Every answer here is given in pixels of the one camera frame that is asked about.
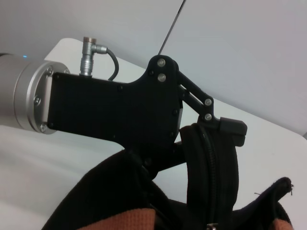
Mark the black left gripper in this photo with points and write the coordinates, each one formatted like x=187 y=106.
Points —
x=115 y=110

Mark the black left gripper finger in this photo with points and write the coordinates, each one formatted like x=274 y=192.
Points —
x=235 y=129

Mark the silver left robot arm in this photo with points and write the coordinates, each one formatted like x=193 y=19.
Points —
x=24 y=95

